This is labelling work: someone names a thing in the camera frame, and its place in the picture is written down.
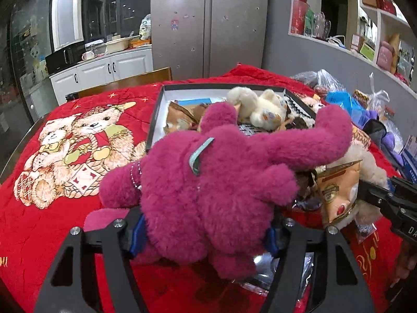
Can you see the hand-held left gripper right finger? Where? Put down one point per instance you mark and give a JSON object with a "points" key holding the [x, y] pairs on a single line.
{"points": [[272, 241]]}

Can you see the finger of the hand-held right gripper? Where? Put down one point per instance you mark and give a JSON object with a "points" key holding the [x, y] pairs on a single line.
{"points": [[405, 190], [374, 197]]}

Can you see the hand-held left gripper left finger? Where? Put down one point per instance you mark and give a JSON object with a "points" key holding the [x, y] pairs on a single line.
{"points": [[136, 234]]}

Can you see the magenta plush toy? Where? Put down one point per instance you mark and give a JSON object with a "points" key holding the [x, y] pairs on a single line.
{"points": [[221, 186]]}

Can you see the black shallow box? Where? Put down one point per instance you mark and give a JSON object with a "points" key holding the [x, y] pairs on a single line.
{"points": [[159, 120]]}

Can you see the person's right hand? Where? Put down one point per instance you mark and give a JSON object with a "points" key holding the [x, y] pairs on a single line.
{"points": [[405, 267]]}

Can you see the clear bag with dark item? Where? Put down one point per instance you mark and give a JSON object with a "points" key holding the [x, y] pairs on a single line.
{"points": [[260, 264]]}

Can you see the beige fluffy plush toy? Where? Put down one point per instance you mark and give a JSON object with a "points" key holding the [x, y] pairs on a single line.
{"points": [[371, 169]]}

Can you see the blue and white box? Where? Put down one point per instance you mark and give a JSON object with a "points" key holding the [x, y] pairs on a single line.
{"points": [[410, 156]]}

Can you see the small bag of dark beads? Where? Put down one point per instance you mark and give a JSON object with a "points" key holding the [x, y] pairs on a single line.
{"points": [[366, 233]]}

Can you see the purple plush item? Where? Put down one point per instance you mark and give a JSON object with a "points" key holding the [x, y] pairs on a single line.
{"points": [[374, 117]]}

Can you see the red bear printed blanket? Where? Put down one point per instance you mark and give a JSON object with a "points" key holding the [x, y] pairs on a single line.
{"points": [[49, 234]]}

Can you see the knotted clear plastic bag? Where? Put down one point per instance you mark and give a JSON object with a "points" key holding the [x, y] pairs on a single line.
{"points": [[378, 96]]}

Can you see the blue plastic bag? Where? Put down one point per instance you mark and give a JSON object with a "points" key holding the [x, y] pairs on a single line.
{"points": [[342, 102]]}

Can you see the cream plush toy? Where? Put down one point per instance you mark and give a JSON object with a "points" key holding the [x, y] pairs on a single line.
{"points": [[270, 109]]}

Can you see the pink bag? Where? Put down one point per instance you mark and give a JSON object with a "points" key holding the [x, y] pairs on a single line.
{"points": [[384, 55]]}

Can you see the green box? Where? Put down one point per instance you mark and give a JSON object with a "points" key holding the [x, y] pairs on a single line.
{"points": [[366, 51]]}

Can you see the white kitchen cabinet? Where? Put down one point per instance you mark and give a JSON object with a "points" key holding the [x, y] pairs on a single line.
{"points": [[130, 65]]}

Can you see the white mug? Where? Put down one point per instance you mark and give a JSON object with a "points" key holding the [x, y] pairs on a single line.
{"points": [[88, 55]]}

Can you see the green packet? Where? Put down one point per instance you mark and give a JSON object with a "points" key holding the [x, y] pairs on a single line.
{"points": [[309, 22]]}

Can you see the black microwave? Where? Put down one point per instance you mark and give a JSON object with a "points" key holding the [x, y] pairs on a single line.
{"points": [[62, 58]]}

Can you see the white basin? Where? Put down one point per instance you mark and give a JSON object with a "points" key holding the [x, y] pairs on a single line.
{"points": [[117, 44]]}

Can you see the red gift box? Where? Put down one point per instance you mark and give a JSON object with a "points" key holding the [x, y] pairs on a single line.
{"points": [[298, 14]]}

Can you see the filled plastic bag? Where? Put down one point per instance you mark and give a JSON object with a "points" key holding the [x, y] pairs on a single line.
{"points": [[145, 26]]}

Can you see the silver refrigerator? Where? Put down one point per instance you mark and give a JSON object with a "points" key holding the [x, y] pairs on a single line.
{"points": [[211, 32]]}

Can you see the white wall shelf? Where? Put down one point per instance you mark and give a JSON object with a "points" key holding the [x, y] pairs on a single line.
{"points": [[368, 16]]}

